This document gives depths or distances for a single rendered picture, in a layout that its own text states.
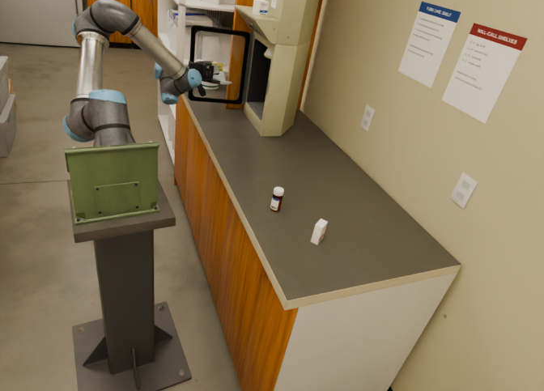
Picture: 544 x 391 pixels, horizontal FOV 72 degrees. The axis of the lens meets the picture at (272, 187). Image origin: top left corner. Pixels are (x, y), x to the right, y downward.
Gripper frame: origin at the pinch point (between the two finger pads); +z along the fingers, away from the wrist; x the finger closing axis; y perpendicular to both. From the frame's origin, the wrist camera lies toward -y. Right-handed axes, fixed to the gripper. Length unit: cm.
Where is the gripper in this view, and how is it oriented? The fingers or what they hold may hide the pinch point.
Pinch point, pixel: (227, 78)
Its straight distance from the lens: 197.3
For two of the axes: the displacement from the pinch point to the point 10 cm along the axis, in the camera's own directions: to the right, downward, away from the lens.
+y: 1.7, -8.3, -5.3
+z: 9.2, -0.6, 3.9
